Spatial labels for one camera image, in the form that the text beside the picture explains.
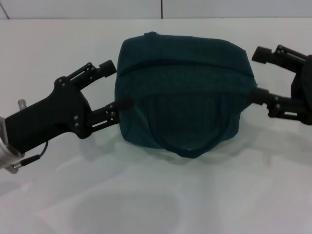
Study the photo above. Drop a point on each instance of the dark teal fabric lunch bag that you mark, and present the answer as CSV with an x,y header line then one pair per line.
x,y
182,92

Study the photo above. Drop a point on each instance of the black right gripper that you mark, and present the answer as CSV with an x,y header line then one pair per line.
x,y
303,90

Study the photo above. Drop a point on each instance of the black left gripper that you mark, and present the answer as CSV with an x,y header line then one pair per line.
x,y
48,119

